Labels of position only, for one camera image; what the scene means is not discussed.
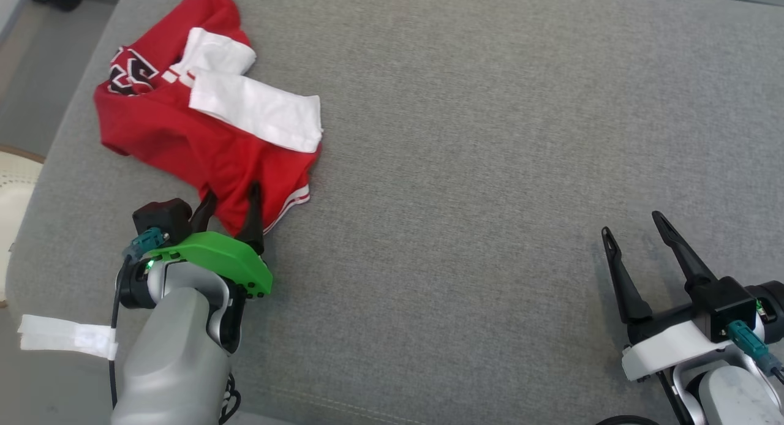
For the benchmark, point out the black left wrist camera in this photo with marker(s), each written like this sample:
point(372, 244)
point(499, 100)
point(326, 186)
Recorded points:
point(162, 220)

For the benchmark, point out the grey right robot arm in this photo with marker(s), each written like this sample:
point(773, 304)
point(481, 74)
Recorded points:
point(735, 400)

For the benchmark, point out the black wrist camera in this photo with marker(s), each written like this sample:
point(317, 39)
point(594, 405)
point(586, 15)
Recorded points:
point(162, 220)
point(723, 305)

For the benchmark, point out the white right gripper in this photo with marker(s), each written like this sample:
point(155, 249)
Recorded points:
point(667, 348)

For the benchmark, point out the red and white basketball jersey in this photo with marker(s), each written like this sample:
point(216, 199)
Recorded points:
point(184, 143)

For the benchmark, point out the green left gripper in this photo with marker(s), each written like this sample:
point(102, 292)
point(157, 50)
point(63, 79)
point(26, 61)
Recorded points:
point(226, 256)

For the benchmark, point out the grey fabric sofa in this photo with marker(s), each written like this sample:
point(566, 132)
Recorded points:
point(459, 168)

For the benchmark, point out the cream round basket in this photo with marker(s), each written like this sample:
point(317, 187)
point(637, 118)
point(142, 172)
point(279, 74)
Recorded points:
point(15, 198)

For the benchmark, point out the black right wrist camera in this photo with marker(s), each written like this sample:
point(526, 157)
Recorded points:
point(723, 305)

